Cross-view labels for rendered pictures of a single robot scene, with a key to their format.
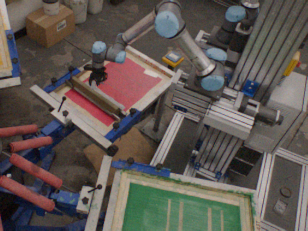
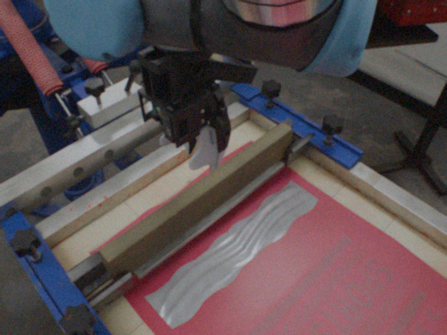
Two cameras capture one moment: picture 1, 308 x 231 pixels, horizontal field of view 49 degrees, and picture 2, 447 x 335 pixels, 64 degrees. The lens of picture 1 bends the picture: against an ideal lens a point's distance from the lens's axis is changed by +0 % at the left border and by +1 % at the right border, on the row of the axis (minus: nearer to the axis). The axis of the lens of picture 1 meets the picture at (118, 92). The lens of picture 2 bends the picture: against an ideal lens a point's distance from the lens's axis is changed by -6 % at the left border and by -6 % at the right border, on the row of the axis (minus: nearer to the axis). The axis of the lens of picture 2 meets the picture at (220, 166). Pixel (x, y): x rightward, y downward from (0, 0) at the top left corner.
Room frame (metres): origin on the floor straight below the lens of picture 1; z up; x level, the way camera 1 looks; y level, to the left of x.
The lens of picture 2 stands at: (1.56, -0.23, 1.52)
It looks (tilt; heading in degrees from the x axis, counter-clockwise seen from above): 47 degrees down; 100
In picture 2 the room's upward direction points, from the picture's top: straight up
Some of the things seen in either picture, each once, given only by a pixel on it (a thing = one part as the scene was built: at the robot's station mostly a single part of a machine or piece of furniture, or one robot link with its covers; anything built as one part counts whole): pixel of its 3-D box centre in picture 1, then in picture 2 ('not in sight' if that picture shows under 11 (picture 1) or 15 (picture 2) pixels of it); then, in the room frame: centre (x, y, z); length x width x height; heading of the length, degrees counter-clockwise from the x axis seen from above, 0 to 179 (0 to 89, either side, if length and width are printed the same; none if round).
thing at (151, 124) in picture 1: (163, 97); not in sight; (2.03, -0.41, 0.48); 0.22 x 0.22 x 0.96; 53
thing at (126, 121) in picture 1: (123, 125); (66, 301); (1.29, -0.05, 0.98); 0.30 x 0.05 x 0.07; 143
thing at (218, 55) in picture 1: (214, 61); not in sight; (1.46, -0.53, 1.42); 0.13 x 0.12 x 0.14; 170
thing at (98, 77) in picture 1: (98, 72); (182, 85); (1.45, 0.13, 1.26); 0.09 x 0.08 x 0.12; 54
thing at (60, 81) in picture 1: (63, 82); (295, 132); (1.62, 0.39, 0.98); 0.30 x 0.05 x 0.07; 143
